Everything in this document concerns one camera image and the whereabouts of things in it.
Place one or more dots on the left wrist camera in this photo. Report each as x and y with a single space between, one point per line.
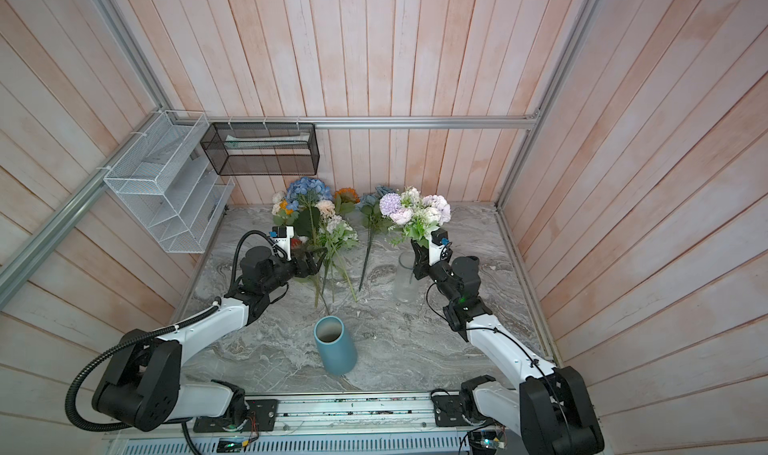
282 236

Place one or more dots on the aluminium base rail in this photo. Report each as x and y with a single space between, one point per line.
341 423

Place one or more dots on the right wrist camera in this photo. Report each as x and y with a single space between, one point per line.
439 246

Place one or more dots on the white wire mesh shelf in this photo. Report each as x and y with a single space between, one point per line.
169 184

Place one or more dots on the pink white hydrangea bouquet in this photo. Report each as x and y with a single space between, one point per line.
414 217

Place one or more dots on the teal ceramic vase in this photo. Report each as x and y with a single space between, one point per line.
335 345

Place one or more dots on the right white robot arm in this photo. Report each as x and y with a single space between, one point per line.
547 406

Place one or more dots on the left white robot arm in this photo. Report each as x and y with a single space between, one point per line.
143 385

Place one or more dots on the black mesh basket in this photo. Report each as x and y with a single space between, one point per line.
262 148

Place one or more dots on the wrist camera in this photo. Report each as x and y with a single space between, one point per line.
439 246
282 236

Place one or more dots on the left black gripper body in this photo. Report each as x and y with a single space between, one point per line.
300 271

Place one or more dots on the orange flower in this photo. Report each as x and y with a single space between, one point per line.
345 200

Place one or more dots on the blue hydrangea mixed bouquet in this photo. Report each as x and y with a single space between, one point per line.
303 207

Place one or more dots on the teal blue rose bouquet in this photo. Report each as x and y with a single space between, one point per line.
374 222

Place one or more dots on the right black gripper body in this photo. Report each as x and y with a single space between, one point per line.
440 273

